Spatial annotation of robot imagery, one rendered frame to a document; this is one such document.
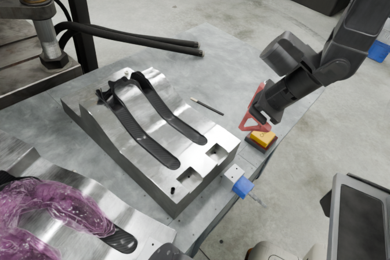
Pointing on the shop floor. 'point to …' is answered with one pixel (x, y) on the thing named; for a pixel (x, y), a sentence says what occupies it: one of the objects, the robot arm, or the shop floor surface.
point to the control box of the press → (87, 43)
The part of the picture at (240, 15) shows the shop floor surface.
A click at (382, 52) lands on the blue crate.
